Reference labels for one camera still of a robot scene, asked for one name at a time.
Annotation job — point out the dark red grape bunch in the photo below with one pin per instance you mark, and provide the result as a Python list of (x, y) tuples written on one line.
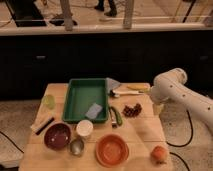
[(132, 111)]

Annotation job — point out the yellow banana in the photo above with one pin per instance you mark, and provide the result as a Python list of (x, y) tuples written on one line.
[(143, 88)]

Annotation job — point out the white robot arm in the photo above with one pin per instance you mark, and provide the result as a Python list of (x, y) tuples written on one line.
[(171, 85)]

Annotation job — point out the green plastic tray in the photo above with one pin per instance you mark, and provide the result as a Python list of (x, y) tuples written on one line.
[(81, 95)]

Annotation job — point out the blue sponge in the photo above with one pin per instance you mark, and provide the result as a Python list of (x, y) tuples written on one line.
[(93, 111)]

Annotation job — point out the white cup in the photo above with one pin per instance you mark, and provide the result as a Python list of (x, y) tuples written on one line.
[(84, 129)]

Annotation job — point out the wooden table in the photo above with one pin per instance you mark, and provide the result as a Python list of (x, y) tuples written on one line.
[(141, 133)]

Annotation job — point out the orange red bowl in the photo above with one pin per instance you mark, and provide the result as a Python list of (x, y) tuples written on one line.
[(111, 150)]

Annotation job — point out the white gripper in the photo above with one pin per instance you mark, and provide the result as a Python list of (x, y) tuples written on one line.
[(158, 99)]

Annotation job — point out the purple bowl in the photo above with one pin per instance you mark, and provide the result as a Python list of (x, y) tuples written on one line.
[(57, 136)]

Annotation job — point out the peach apple fruit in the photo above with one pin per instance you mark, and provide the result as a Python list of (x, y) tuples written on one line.
[(159, 154)]

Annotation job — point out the small metal cup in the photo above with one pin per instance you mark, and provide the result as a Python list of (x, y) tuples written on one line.
[(77, 147)]

